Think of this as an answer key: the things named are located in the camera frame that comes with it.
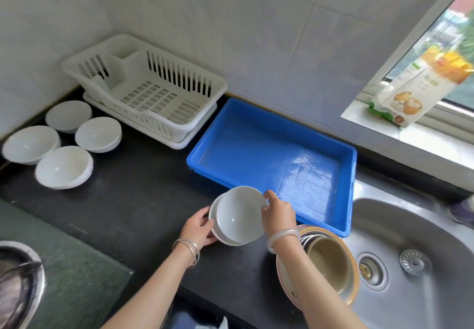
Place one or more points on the person's left hand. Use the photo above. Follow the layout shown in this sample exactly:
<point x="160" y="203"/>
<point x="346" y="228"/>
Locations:
<point x="196" y="230"/>

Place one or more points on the person's right hand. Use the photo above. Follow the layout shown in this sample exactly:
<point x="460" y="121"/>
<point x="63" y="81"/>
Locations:
<point x="279" y="217"/>

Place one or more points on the large white bowl black print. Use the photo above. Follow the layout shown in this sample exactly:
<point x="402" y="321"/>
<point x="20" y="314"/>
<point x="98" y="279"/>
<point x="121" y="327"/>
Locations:
<point x="223" y="238"/>

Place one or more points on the plain white bowl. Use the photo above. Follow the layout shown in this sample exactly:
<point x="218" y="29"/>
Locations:
<point x="240" y="214"/>
<point x="68" y="115"/>
<point x="29" y="143"/>
<point x="98" y="134"/>
<point x="63" y="167"/>

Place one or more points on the blue plastic tray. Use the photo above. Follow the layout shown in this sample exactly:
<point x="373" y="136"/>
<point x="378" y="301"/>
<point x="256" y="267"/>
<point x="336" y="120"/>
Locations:
<point x="252" y="143"/>

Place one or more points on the white drip tray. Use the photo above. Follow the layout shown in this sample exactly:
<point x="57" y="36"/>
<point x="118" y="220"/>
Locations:
<point x="177" y="145"/>

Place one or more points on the orange rimmed cream bowl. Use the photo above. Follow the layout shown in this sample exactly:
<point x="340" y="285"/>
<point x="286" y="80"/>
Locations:
<point x="357" y="273"/>

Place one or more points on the white plastic dish rack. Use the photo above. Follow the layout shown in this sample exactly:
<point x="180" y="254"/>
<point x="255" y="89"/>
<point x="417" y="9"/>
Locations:
<point x="126" y="69"/>

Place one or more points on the person's left forearm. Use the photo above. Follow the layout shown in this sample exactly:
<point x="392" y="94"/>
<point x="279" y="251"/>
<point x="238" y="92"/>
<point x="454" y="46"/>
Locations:
<point x="148" y="299"/>

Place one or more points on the person's right forearm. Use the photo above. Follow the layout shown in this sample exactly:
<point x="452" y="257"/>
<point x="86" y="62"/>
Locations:
<point x="318" y="295"/>

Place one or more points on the black countertop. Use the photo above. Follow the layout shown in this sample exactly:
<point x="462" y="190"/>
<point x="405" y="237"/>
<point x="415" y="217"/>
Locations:
<point x="140" y="199"/>

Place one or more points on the person's blue jeans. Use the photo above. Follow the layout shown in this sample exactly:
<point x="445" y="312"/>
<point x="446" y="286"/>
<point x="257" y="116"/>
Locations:
<point x="185" y="319"/>

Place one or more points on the silver wrist bangles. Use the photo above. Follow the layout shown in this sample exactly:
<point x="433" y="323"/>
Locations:
<point x="185" y="241"/>

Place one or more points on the white jade bangle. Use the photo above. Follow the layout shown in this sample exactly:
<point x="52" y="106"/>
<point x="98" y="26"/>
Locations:
<point x="283" y="233"/>

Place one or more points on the white crumpled cloth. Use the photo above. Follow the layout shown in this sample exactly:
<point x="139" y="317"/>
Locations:
<point x="213" y="325"/>

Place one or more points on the dark green glass stove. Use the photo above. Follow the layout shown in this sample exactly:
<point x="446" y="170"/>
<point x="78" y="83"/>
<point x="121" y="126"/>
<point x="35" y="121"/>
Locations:
<point x="81" y="277"/>

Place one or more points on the round metal sink strainer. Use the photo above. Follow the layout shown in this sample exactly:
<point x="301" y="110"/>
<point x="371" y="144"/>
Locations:
<point x="415" y="263"/>

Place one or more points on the stainless steel sink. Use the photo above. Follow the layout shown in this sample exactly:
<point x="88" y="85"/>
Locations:
<point x="426" y="303"/>

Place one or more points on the white tiled windowsill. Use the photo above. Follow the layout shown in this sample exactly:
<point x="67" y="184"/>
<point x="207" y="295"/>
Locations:
<point x="437" y="143"/>

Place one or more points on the purple white paper cup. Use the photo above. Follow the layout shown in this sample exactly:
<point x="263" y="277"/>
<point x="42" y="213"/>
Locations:
<point x="463" y="210"/>

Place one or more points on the white yellow flour bag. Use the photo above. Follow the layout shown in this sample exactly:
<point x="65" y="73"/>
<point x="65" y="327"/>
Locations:
<point x="418" y="88"/>

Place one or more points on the black gas burner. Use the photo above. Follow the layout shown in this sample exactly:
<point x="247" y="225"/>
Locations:
<point x="15" y="291"/>

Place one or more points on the grey window frame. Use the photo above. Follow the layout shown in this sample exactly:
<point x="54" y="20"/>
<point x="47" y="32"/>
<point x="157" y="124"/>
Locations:
<point x="414" y="36"/>

